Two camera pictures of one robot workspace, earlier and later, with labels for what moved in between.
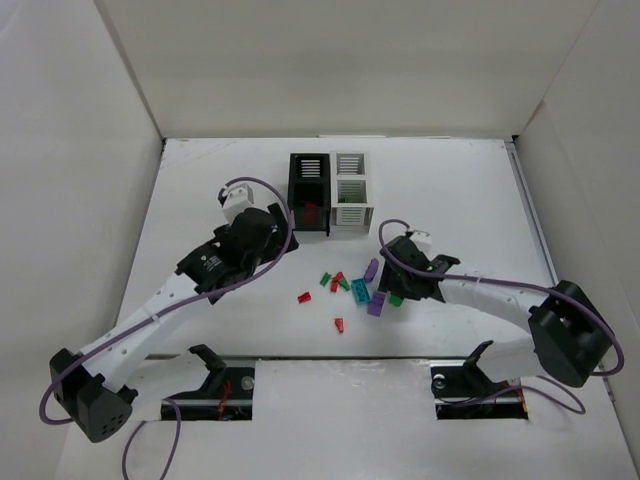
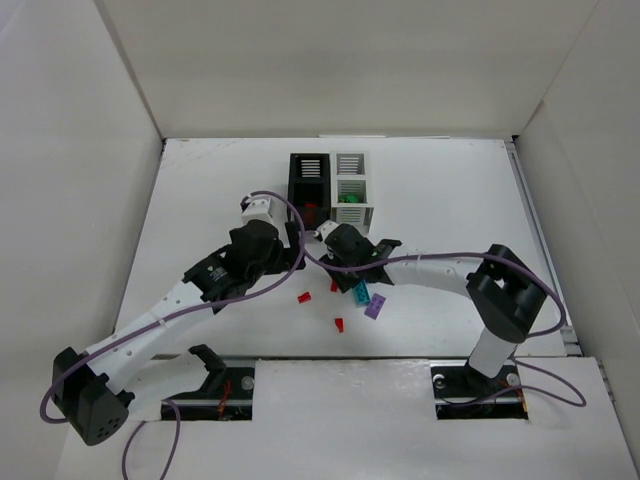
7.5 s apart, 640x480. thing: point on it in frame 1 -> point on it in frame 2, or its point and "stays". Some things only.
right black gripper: x=392 y=279 -> x=331 y=257
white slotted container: x=349 y=189 stays
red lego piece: x=310 y=217 stays
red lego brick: x=304 y=297 stays
